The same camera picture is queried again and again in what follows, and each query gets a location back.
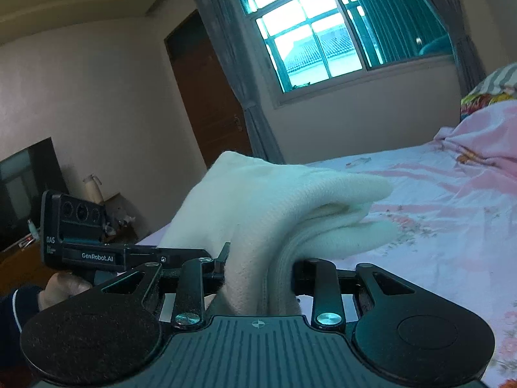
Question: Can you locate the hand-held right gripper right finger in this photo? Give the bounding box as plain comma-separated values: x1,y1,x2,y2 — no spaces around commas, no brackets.
291,259,417,330

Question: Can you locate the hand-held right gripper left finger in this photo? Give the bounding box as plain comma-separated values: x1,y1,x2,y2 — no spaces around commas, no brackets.
97,257,227,330

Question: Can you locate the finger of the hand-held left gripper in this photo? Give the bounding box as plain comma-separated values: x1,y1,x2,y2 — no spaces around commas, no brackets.
204,242,232,281

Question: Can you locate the cream knitted garment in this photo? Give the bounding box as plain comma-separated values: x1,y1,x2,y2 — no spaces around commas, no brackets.
155,151,400,318

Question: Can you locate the person's left hand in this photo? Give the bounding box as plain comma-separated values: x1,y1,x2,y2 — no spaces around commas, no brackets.
37,272,94,313

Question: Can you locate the pile of small clutter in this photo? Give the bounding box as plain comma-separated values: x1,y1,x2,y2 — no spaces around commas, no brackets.
103,203,139,236

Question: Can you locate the black television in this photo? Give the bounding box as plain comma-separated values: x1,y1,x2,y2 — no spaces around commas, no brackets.
0,137,69,252

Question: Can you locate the wooden cabinet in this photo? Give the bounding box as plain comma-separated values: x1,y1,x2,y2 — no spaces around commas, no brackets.
0,193,140,296

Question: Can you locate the pink floral bed sheet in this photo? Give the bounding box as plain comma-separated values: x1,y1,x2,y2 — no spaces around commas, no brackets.
135,139,517,388

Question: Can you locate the brown wooden door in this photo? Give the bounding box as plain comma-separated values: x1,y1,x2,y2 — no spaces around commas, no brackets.
164,9,254,170

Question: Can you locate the grey curtain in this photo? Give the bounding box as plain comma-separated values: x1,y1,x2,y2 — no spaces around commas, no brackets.
420,0,488,98
189,0,286,167

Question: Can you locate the pink blanket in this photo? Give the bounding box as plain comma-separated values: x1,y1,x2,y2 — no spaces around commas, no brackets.
434,99,517,167

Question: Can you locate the window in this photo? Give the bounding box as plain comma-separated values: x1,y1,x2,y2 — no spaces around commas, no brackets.
231,0,454,108

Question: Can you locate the colourful floral pillow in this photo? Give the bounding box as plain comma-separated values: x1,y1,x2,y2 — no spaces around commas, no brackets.
459,89,517,124

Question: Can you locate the grey striped pillow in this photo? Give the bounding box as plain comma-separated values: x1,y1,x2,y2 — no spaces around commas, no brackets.
470,62,517,97

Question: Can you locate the teal curtain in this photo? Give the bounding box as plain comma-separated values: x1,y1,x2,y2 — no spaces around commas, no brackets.
348,0,452,69

